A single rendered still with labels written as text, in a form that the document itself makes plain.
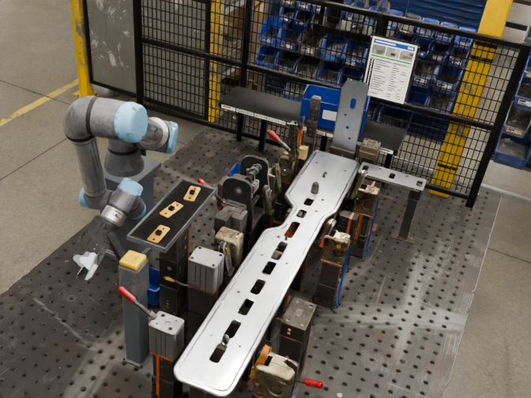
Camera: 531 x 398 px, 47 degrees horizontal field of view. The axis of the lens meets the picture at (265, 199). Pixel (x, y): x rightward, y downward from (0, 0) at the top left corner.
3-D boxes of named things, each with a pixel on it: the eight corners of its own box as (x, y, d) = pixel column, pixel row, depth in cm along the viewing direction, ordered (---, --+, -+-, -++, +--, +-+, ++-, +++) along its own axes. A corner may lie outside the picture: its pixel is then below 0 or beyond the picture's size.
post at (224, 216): (221, 301, 236) (226, 220, 212) (209, 297, 237) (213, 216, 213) (226, 293, 240) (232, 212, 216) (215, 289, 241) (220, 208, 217)
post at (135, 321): (141, 369, 207) (137, 274, 181) (122, 361, 209) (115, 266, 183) (152, 353, 213) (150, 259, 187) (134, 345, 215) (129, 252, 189)
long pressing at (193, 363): (237, 405, 166) (238, 401, 165) (164, 375, 171) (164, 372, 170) (362, 163, 272) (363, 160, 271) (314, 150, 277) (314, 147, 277)
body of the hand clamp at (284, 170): (284, 226, 277) (293, 161, 256) (270, 221, 279) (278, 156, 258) (289, 219, 282) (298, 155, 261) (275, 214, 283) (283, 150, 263)
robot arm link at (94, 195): (46, 107, 174) (77, 215, 211) (82, 113, 173) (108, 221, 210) (62, 82, 182) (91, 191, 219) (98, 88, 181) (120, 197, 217)
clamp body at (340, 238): (335, 315, 236) (351, 247, 215) (306, 304, 239) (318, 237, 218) (342, 299, 243) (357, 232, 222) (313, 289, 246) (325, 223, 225)
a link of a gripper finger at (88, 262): (71, 272, 185) (81, 250, 192) (88, 282, 187) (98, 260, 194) (76, 268, 184) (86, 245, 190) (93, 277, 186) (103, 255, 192)
